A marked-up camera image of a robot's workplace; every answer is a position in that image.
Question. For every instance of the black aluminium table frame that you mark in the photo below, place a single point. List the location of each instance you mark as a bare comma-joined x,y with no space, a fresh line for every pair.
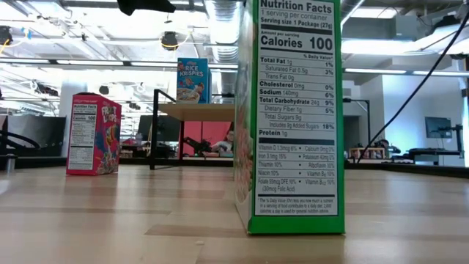
36,163

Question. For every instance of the red Froot Loops cereal box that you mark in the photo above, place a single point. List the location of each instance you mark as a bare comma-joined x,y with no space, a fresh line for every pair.
91,139

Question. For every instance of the black round ceiling device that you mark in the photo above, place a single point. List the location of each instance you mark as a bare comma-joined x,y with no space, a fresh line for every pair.
169,38

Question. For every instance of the green Apple Jacks cereal box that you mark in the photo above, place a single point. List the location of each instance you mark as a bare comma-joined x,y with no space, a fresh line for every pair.
293,110

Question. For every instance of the person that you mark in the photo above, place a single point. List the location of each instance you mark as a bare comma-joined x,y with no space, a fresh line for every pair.
224,146
384,144

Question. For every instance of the silver ventilation duct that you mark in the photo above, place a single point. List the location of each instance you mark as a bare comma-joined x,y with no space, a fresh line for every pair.
225,36

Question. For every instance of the background black robot arm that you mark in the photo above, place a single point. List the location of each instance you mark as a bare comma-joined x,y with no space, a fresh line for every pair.
196,144

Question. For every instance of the wooden shelf with black frame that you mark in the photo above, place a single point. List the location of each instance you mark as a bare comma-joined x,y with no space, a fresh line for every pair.
198,111

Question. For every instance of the monitor on desk arm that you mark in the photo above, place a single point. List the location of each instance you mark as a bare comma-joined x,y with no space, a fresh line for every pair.
438,127

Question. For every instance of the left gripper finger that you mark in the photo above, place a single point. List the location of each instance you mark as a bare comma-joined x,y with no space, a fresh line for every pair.
146,5

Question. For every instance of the black computer monitor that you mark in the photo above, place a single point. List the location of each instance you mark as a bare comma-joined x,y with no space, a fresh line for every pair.
163,128

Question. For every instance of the large black screen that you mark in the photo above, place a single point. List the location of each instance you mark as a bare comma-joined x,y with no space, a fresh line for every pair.
36,132

